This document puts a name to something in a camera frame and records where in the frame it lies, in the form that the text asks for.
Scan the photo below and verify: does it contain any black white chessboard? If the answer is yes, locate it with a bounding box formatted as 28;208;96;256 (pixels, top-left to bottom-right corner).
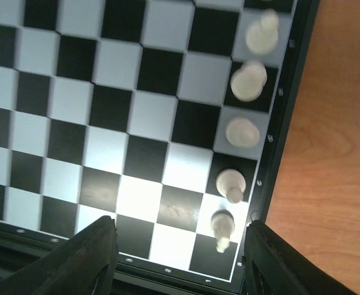
0;1;319;294

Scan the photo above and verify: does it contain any white knight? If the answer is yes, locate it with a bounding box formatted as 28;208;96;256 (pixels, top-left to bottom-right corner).
210;210;235;253

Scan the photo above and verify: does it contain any white queen piece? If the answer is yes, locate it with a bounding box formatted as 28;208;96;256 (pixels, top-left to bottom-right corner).
225;117;260;148

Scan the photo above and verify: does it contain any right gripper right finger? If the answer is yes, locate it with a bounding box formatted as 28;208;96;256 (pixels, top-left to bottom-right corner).
241;220;355;294

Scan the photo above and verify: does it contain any white king piece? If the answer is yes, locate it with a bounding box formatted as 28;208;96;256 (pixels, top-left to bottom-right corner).
230;60;267;102

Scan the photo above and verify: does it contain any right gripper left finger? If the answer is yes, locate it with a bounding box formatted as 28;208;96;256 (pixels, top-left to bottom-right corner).
0;216;118;294

